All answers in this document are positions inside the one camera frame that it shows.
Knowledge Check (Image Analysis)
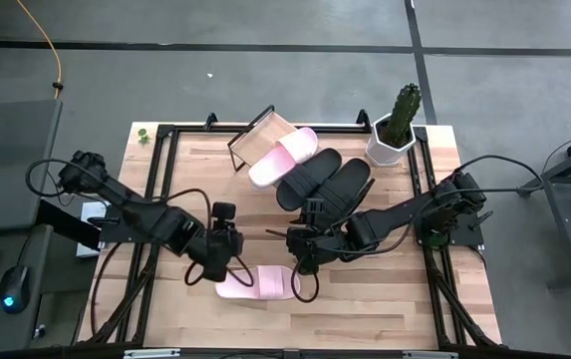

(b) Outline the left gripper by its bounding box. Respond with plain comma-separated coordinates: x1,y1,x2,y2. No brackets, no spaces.
184,226,245,284

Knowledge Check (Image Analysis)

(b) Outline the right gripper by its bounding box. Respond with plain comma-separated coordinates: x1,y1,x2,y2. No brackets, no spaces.
264,223,341,265

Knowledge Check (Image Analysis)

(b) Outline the pink foam slide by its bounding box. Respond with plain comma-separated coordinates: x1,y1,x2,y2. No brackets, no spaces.
247,126,319,189
214,263,302,301

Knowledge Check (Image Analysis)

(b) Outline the black ridged slide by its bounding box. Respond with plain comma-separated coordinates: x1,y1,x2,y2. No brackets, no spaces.
275,147,344,212
308,158,373,230

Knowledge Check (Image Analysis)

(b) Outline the white hexagonal plant pot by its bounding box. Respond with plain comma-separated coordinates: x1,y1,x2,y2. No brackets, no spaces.
365,113,418,169

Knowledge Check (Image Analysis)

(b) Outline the white box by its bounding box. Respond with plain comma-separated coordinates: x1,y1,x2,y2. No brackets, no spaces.
76,200,111,259

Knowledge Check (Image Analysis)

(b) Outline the green cactus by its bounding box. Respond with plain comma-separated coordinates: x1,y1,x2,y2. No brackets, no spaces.
381,83,423,150

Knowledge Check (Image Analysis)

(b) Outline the black computer mouse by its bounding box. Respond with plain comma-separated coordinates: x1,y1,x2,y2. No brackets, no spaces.
0,263,31,315

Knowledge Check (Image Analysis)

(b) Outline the grey flat panel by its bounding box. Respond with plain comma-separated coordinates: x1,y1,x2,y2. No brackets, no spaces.
0,98,65,235

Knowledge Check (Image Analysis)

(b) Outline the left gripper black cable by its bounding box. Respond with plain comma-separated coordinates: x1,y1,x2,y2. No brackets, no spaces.
152,187,256,289

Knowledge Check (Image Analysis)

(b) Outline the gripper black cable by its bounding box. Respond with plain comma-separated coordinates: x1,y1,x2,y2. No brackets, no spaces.
152,187,256,289
289,253,320,304

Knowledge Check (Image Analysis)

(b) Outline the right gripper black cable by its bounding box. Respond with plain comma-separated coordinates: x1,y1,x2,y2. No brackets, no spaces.
289,253,320,304

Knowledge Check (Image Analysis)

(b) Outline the wooden shelf black metal frame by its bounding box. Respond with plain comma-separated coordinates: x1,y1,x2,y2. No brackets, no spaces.
225,104,377,235

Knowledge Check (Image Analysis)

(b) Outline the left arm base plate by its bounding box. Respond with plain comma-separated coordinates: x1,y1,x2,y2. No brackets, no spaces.
99,198,171,245

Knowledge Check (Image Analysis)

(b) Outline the black table frame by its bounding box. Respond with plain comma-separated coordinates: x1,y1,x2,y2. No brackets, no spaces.
78,107,503,350

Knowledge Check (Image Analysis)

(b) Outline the silver metal bracket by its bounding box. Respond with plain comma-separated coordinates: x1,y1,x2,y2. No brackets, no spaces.
123,348,181,359
402,351,458,359

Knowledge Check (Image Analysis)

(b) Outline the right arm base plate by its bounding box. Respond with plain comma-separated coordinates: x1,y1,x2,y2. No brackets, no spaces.
413,206,485,249

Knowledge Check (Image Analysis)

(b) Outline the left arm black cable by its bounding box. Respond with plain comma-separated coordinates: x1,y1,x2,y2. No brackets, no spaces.
25,158,97,198

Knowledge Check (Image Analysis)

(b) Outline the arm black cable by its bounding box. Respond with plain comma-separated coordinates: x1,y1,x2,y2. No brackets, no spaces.
456,154,545,198
25,158,97,198

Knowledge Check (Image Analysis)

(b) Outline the yellow cable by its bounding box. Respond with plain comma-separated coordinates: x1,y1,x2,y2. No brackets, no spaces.
14,0,65,100

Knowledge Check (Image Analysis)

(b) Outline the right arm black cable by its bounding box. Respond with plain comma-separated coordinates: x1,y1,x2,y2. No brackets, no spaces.
456,154,545,198

